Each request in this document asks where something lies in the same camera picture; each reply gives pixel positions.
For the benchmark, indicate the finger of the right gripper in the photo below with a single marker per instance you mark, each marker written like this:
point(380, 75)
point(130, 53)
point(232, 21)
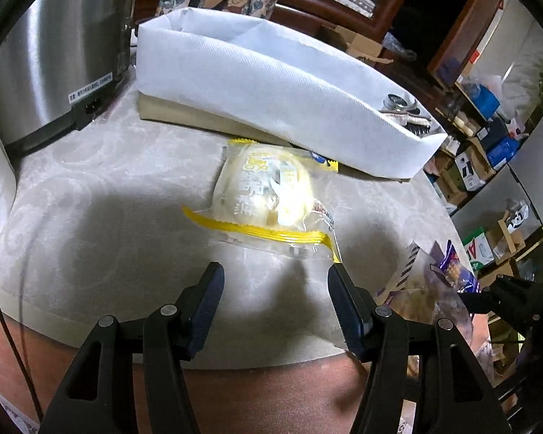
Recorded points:
point(482, 303)

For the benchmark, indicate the white fabric storage bin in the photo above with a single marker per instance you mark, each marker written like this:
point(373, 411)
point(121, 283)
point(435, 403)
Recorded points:
point(284, 83)

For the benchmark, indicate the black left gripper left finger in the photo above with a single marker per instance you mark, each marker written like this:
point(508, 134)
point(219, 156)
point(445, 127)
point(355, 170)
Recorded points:
point(97, 393)

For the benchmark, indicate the cardboard box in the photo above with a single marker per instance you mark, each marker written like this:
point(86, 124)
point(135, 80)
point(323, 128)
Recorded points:
point(354, 44)

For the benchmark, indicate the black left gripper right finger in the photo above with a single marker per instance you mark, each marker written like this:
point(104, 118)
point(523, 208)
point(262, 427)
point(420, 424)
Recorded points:
point(430, 365)

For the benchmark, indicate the yellow bun packet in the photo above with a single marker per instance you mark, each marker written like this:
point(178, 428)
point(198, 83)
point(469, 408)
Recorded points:
point(268, 197)

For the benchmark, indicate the clear ribbed plastic jar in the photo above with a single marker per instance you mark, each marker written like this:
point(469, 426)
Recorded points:
point(395, 103)

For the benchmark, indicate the stainless steel cooker pot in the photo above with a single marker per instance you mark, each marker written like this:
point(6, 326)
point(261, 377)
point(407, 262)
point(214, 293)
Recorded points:
point(59, 67)

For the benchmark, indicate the purple pastry packet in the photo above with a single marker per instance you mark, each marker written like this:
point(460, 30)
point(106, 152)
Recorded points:
point(424, 289)

